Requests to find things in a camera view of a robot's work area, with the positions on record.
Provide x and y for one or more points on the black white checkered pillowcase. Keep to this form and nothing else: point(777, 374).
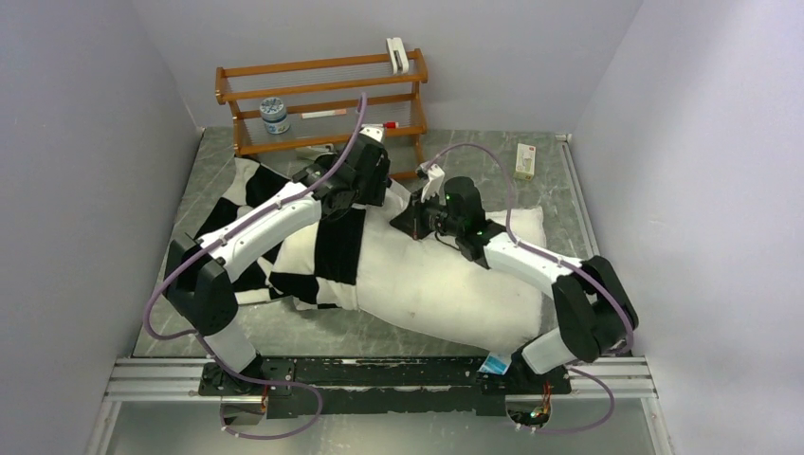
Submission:
point(317, 266)

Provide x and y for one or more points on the white clip on rack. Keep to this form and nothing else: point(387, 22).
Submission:
point(398, 56)

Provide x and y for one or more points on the white marker pink cap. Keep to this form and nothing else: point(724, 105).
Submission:
point(324, 113)

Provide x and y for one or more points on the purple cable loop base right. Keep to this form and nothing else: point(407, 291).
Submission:
point(538, 417)

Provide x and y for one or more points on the white pillow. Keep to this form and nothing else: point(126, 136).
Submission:
point(428, 288)

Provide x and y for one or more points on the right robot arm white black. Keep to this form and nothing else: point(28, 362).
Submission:
point(594, 312)

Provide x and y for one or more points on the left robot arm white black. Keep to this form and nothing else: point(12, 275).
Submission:
point(202, 272)

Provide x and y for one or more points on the green white stapler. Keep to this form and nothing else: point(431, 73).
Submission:
point(311, 153)

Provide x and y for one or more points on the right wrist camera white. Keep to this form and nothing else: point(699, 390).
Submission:
point(434, 177)

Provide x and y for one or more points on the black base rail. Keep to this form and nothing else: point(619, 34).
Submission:
point(377, 385)

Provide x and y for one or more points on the small white green box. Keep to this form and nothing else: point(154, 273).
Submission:
point(525, 165)

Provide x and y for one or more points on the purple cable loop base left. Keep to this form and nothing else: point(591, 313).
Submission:
point(271, 398)

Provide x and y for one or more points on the wooden shelf rack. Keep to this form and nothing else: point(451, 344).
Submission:
point(324, 84)

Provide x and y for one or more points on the blue pillow tag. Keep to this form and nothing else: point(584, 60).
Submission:
point(497, 364)

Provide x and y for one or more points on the blue white round jar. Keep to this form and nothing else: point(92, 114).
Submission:
point(274, 115)

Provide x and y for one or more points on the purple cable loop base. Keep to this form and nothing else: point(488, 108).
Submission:
point(538, 417)
point(271, 398)

